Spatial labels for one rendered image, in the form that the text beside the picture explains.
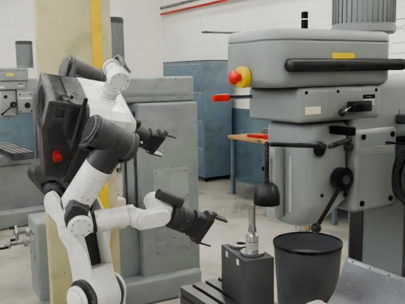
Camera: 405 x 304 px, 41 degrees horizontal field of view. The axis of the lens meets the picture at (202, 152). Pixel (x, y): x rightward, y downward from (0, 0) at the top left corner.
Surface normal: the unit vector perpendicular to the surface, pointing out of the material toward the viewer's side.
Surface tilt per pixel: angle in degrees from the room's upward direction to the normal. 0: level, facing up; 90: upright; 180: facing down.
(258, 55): 90
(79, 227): 109
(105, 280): 65
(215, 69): 90
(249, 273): 90
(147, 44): 90
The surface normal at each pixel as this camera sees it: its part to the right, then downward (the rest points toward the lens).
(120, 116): 0.50, -0.26
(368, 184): 0.52, 0.11
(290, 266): -0.63, 0.18
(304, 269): -0.23, 0.20
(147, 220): 0.33, 0.44
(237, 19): -0.85, 0.09
